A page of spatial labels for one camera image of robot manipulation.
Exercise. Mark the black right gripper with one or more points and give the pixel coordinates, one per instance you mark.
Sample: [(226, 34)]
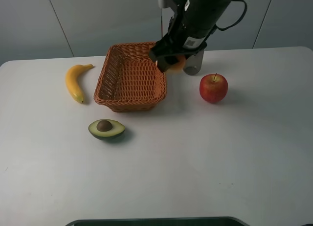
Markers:
[(166, 52)]

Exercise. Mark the orange peach fruit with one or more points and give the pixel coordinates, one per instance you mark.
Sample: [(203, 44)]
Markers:
[(182, 63)]

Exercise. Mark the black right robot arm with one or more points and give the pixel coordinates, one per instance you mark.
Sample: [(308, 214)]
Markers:
[(193, 22)]

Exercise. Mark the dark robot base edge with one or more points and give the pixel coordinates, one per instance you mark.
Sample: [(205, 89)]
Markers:
[(193, 221)]

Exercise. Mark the orange wicker basket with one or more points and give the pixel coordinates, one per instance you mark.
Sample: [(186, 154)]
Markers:
[(129, 79)]

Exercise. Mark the grey translucent plastic cup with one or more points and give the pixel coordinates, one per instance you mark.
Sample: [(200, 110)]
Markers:
[(193, 63)]

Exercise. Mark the red apple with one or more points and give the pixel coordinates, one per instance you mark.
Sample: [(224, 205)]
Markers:
[(213, 88)]

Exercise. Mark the halved avocado with pit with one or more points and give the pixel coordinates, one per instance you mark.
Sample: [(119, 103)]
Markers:
[(105, 129)]

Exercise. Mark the yellow banana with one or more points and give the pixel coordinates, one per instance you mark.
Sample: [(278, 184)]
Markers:
[(72, 84)]

